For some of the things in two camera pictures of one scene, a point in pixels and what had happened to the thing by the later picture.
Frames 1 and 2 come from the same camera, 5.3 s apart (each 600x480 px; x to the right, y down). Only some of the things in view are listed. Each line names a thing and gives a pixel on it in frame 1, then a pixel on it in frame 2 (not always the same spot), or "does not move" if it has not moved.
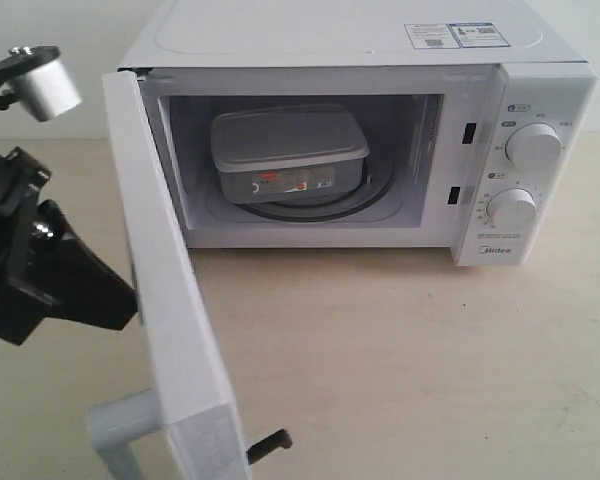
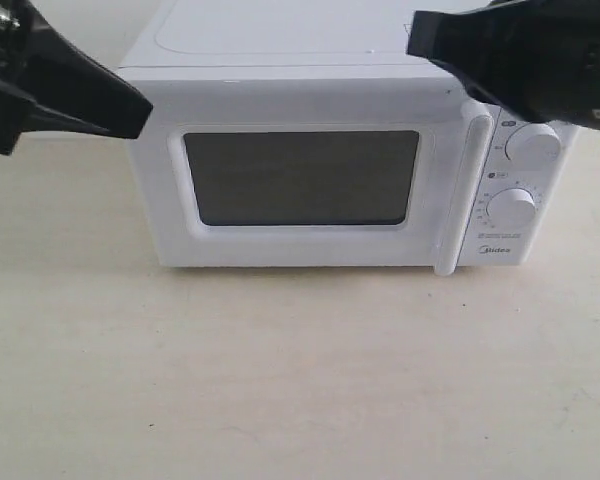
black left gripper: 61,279 to 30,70
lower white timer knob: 511,209 does not move
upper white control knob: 534,147 does not move
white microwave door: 196,436 to 313,167
